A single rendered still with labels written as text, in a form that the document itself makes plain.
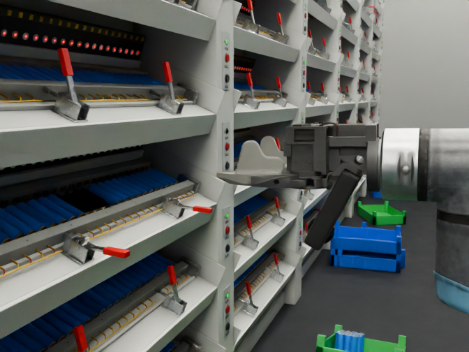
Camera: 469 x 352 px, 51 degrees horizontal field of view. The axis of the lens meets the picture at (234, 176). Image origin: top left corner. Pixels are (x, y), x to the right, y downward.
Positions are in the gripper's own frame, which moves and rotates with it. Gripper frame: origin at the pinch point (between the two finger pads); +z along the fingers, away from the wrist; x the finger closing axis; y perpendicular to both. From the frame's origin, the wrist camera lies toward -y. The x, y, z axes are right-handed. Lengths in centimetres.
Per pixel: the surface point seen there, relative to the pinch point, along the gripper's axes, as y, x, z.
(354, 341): -56, -64, -8
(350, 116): -1, -240, 19
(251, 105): 9, -57, 17
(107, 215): -6.4, 2.6, 20.5
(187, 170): -4.0, -30.2, 23.1
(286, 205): -27, -100, 20
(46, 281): -10.5, 19.9, 17.2
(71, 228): -6.4, 10.8, 20.5
